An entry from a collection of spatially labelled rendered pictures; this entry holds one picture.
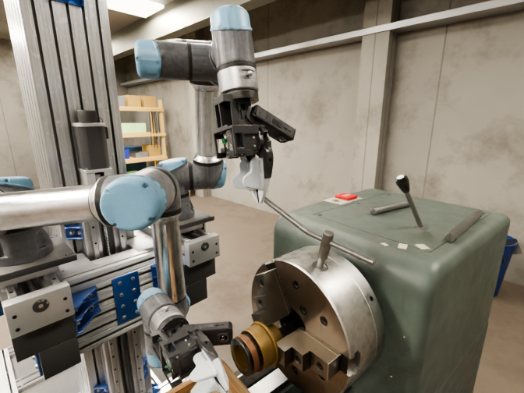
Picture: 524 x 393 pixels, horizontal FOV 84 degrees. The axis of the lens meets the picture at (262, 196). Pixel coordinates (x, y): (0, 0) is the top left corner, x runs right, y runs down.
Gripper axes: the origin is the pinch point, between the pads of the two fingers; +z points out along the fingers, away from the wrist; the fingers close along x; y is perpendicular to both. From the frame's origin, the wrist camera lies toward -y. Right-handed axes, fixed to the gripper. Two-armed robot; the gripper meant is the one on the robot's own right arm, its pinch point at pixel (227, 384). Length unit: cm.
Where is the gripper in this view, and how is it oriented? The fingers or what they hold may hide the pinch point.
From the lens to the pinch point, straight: 63.2
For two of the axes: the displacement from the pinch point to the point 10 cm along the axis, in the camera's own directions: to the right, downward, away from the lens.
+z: 6.3, 2.0, -7.5
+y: -7.8, 1.6, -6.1
